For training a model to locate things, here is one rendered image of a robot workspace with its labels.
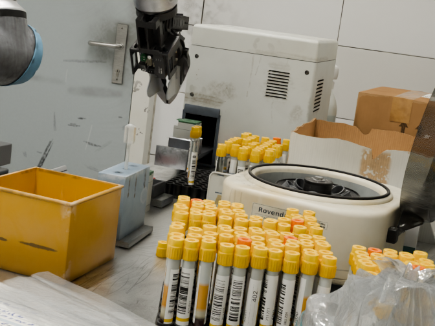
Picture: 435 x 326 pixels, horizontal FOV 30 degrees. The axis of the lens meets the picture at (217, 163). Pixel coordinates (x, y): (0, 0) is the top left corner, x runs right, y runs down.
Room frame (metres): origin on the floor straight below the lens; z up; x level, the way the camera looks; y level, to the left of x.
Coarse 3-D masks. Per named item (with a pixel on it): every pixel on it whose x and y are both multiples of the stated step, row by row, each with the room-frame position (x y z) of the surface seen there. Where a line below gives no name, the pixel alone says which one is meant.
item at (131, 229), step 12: (108, 168) 1.11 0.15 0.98; (120, 168) 1.12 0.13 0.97; (132, 168) 1.13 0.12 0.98; (144, 168) 1.14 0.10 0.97; (108, 180) 1.08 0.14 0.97; (120, 180) 1.07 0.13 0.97; (132, 180) 1.10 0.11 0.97; (144, 180) 1.15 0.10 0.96; (132, 192) 1.10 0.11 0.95; (144, 192) 1.16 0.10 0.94; (120, 204) 1.07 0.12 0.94; (132, 204) 1.11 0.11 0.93; (144, 204) 1.16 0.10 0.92; (120, 216) 1.07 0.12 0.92; (132, 216) 1.11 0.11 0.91; (120, 228) 1.07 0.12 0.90; (132, 228) 1.12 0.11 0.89; (144, 228) 1.15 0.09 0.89; (120, 240) 1.07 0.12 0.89; (132, 240) 1.08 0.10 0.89
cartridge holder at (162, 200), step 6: (156, 180) 1.37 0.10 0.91; (162, 180) 1.37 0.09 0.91; (156, 186) 1.33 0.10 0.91; (162, 186) 1.36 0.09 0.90; (156, 192) 1.33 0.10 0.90; (162, 192) 1.36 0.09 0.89; (156, 198) 1.32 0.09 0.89; (162, 198) 1.33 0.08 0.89; (168, 198) 1.34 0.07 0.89; (150, 204) 1.32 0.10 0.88; (156, 204) 1.31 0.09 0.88; (162, 204) 1.32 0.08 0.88
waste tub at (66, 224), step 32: (0, 192) 0.93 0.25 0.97; (32, 192) 1.06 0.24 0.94; (64, 192) 1.05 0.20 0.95; (96, 192) 1.03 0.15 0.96; (0, 224) 0.93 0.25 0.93; (32, 224) 0.91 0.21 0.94; (64, 224) 0.90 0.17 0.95; (96, 224) 0.96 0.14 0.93; (0, 256) 0.93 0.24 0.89; (32, 256) 0.91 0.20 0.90; (64, 256) 0.90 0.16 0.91; (96, 256) 0.97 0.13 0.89
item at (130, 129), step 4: (128, 124) 1.12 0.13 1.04; (132, 124) 1.12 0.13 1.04; (128, 128) 1.12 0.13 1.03; (132, 128) 1.12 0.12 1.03; (136, 128) 1.13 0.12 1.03; (124, 132) 1.12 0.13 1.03; (128, 132) 1.12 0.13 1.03; (132, 132) 1.12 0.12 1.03; (124, 136) 1.12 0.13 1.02; (128, 136) 1.12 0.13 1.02; (132, 136) 1.12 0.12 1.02; (124, 140) 1.12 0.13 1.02; (128, 140) 1.12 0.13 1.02; (132, 140) 1.12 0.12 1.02
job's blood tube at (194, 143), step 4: (192, 140) 1.42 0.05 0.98; (196, 140) 1.42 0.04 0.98; (192, 144) 1.41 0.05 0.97; (196, 144) 1.41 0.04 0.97; (192, 148) 1.41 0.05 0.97; (196, 148) 1.41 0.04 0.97; (192, 152) 1.41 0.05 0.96; (196, 152) 1.41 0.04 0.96; (192, 156) 1.41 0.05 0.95; (196, 156) 1.41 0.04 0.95; (192, 160) 1.41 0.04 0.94; (188, 164) 1.42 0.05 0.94; (192, 164) 1.41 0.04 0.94; (188, 168) 1.41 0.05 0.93; (192, 168) 1.41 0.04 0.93; (188, 172) 1.41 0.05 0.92; (192, 172) 1.41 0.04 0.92; (188, 176) 1.41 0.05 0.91; (192, 176) 1.41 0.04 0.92; (188, 180) 1.41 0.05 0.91; (192, 180) 1.41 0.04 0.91; (192, 184) 1.41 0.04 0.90
